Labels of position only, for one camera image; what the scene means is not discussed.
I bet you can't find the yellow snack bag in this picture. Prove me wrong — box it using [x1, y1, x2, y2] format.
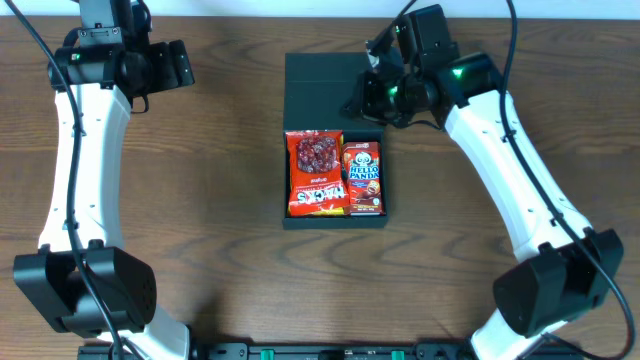
[318, 207, 345, 216]

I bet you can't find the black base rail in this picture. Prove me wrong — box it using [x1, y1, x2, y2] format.
[77, 341, 583, 360]

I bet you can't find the red Hacks candy bag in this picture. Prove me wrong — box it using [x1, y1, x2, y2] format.
[285, 130, 349, 217]

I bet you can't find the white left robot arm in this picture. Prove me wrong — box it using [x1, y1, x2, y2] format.
[13, 40, 194, 359]

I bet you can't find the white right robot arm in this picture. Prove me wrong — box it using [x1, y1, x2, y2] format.
[345, 53, 628, 359]

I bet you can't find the red Hello Panda box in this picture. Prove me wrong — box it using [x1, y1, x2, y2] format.
[342, 142, 384, 216]

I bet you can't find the dark green box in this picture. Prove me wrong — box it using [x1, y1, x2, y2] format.
[282, 53, 390, 230]

